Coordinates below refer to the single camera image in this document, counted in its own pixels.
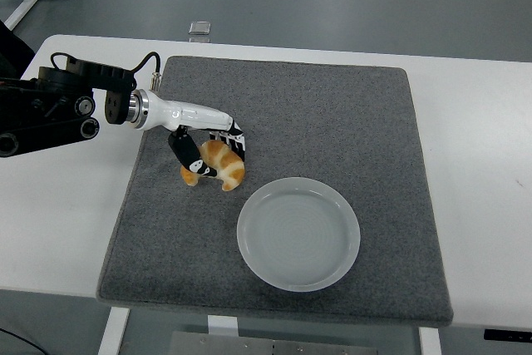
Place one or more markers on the grey metal plate with screws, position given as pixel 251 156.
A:
pixel 270 344

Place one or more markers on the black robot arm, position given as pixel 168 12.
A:
pixel 41 122

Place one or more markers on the black table control panel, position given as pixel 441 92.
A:
pixel 507 335

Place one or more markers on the golden croissant bread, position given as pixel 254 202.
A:
pixel 226 164

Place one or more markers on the person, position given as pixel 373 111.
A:
pixel 12 55

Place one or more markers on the pale grey round plate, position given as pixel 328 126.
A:
pixel 297 238

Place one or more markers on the grey felt mat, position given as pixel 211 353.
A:
pixel 291 101

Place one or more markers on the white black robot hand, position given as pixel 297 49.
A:
pixel 187 116

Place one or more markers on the silver floor socket cover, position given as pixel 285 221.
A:
pixel 199 28

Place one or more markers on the white table leg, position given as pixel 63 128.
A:
pixel 222 326
pixel 113 330
pixel 430 342

